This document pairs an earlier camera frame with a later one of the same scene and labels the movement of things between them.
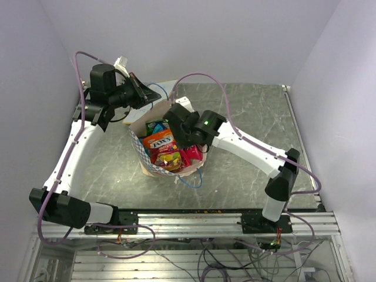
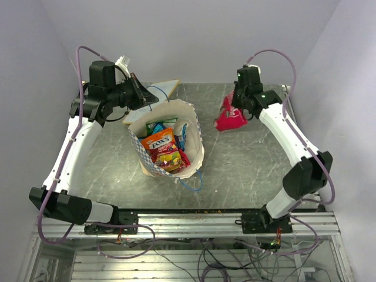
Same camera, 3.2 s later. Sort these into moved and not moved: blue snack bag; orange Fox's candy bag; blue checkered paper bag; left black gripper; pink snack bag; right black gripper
Moved: right black gripper; pink snack bag
Not moved: blue checkered paper bag; orange Fox's candy bag; left black gripper; blue snack bag
